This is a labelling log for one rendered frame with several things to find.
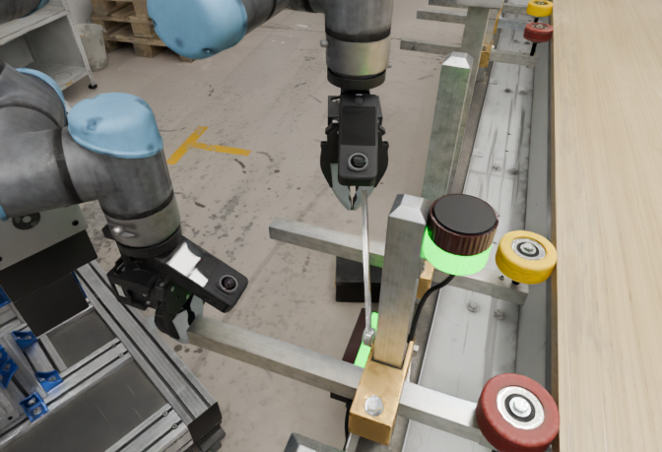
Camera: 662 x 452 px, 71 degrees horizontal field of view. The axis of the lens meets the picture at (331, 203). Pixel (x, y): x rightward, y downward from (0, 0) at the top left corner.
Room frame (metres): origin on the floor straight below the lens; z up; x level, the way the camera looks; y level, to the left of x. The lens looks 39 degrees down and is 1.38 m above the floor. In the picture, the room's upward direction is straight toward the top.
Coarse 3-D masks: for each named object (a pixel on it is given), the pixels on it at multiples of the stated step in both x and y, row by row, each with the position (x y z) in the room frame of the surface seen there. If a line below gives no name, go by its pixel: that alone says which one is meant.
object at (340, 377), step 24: (192, 336) 0.37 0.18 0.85; (216, 336) 0.36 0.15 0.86; (240, 336) 0.36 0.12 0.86; (264, 336) 0.36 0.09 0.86; (240, 360) 0.34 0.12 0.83; (264, 360) 0.33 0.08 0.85; (288, 360) 0.33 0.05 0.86; (312, 360) 0.33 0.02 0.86; (336, 360) 0.33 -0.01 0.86; (312, 384) 0.31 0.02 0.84; (336, 384) 0.30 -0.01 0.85; (408, 384) 0.29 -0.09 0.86; (408, 408) 0.27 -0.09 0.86; (432, 408) 0.27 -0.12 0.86; (456, 408) 0.27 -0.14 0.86; (456, 432) 0.25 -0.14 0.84; (480, 432) 0.24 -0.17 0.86
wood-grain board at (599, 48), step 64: (576, 0) 1.70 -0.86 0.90; (640, 0) 1.70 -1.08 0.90; (576, 64) 1.15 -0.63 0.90; (640, 64) 1.15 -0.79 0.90; (576, 128) 0.83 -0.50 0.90; (640, 128) 0.83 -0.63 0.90; (576, 192) 0.62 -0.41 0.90; (640, 192) 0.62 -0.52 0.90; (576, 256) 0.47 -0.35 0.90; (640, 256) 0.47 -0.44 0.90; (576, 320) 0.36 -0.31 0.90; (640, 320) 0.36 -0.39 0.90; (576, 384) 0.27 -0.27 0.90; (640, 384) 0.27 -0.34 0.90; (576, 448) 0.20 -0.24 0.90; (640, 448) 0.20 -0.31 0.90
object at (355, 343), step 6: (360, 318) 0.51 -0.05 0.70; (360, 324) 0.50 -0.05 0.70; (360, 330) 0.48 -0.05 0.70; (354, 336) 0.47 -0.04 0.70; (360, 336) 0.47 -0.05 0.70; (354, 342) 0.46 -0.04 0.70; (360, 342) 0.46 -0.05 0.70; (348, 348) 0.45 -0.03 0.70; (354, 348) 0.45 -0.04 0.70; (348, 354) 0.44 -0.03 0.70; (354, 354) 0.44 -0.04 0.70; (348, 360) 0.42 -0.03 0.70; (354, 360) 0.43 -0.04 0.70
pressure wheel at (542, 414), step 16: (496, 384) 0.27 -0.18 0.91; (512, 384) 0.27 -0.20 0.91; (528, 384) 0.27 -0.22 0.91; (480, 400) 0.25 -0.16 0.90; (496, 400) 0.25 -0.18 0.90; (512, 400) 0.25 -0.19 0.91; (528, 400) 0.25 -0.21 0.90; (544, 400) 0.25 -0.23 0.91; (480, 416) 0.24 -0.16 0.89; (496, 416) 0.23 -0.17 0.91; (512, 416) 0.24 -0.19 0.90; (528, 416) 0.24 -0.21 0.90; (544, 416) 0.23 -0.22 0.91; (496, 432) 0.22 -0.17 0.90; (512, 432) 0.22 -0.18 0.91; (528, 432) 0.22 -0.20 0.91; (544, 432) 0.22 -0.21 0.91; (496, 448) 0.21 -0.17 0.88; (512, 448) 0.21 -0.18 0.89; (528, 448) 0.20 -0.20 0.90; (544, 448) 0.21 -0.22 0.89
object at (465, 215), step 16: (432, 208) 0.32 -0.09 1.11; (448, 208) 0.32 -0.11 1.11; (464, 208) 0.32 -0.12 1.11; (480, 208) 0.32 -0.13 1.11; (448, 224) 0.30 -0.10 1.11; (464, 224) 0.30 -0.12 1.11; (480, 224) 0.30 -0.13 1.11; (464, 256) 0.29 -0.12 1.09; (432, 288) 0.32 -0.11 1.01; (416, 320) 0.33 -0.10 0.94
